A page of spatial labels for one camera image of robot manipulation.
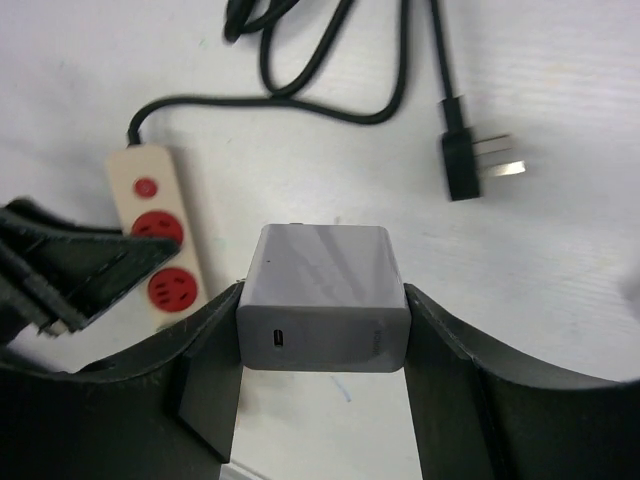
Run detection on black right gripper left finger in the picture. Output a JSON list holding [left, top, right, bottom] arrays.
[[1, 284, 242, 479]]

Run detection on black power cable with plug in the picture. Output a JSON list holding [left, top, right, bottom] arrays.
[[126, 0, 528, 203]]

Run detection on beige power strip red sockets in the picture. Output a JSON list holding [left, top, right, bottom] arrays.
[[106, 144, 209, 327]]

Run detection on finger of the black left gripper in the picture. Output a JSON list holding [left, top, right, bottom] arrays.
[[1, 198, 179, 337]]

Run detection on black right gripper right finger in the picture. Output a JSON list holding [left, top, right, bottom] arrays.
[[404, 284, 639, 479]]

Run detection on large white charger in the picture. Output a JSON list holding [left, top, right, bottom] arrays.
[[236, 224, 411, 373]]

